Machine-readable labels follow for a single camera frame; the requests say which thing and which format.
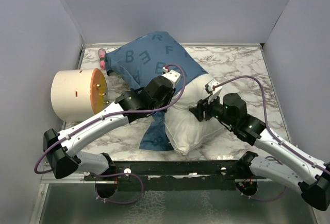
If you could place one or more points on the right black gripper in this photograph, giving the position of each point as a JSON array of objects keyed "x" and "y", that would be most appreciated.
[{"x": 203, "y": 105}]

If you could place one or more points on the white pillow with red logo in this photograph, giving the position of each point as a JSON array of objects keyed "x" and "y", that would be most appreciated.
[{"x": 183, "y": 130}]

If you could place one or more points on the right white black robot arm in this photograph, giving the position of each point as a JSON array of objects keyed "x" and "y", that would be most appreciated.
[{"x": 299, "y": 171}]

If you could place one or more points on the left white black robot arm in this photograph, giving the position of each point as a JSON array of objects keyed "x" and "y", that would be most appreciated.
[{"x": 63, "y": 149}]

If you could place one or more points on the pink small bottle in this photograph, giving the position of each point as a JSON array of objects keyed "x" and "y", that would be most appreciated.
[{"x": 101, "y": 55}]

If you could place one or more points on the cream cylinder with orange lid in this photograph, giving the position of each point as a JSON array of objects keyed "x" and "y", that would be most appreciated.
[{"x": 77, "y": 95}]

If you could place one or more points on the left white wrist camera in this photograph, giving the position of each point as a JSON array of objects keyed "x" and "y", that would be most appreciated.
[{"x": 171, "y": 75}]

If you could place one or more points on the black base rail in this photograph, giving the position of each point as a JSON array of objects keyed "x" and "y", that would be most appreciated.
[{"x": 175, "y": 175}]

